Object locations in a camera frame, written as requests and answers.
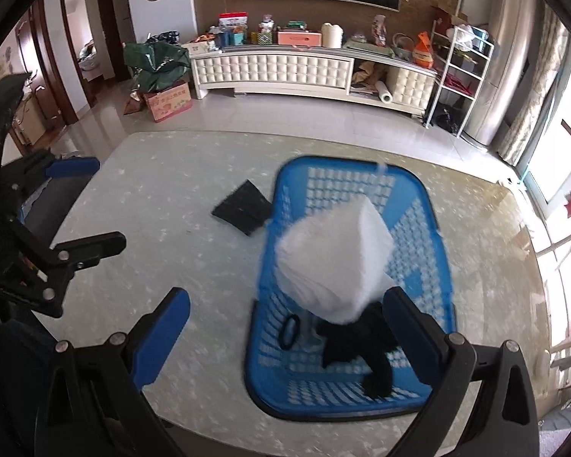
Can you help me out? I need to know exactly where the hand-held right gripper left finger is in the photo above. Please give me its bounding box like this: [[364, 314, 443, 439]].
[[38, 287, 192, 457]]

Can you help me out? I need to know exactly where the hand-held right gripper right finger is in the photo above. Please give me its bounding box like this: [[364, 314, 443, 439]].
[[383, 287, 541, 457]]

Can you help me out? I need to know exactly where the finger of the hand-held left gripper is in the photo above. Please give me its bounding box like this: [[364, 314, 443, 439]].
[[2, 155, 100, 186], [24, 231, 127, 319]]

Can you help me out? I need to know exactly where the black clothing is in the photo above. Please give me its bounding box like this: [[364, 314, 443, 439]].
[[314, 302, 412, 398]]

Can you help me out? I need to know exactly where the white quilted towel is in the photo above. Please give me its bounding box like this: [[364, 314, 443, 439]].
[[275, 197, 396, 321]]

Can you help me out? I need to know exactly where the blue plastic basket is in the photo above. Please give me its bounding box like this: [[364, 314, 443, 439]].
[[244, 155, 458, 423]]

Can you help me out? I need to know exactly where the printed cardboard box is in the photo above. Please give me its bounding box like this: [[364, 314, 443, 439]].
[[144, 81, 193, 123]]

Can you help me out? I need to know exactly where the green bag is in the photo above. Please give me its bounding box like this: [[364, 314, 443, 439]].
[[124, 40, 192, 92]]

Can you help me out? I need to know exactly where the black folded cloth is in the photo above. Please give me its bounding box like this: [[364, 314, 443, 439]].
[[212, 179, 274, 236]]

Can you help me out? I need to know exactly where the cream tufted TV cabinet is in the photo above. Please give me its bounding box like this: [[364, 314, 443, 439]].
[[190, 45, 439, 117]]

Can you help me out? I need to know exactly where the white shelf rack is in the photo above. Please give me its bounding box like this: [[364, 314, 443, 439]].
[[424, 31, 496, 129]]

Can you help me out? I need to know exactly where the pink storage box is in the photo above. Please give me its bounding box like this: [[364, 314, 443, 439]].
[[276, 30, 322, 48]]

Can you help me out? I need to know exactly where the patterned curtain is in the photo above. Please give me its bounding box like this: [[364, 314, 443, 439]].
[[497, 2, 571, 167]]

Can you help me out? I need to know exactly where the orange bag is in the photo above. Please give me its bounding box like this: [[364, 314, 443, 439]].
[[412, 32, 434, 70]]

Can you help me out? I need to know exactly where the cream jar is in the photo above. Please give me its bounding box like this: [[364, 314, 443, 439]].
[[322, 22, 343, 49]]

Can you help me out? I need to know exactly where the silver standing air conditioner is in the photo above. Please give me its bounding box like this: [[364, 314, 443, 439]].
[[461, 0, 538, 146]]

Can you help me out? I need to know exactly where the white plastic bag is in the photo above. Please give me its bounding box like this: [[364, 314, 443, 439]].
[[446, 24, 477, 51]]

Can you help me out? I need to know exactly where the wooden door frame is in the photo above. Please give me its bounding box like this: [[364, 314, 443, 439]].
[[29, 0, 129, 127]]

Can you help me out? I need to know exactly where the black hair tie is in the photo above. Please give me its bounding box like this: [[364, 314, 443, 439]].
[[278, 314, 301, 349]]

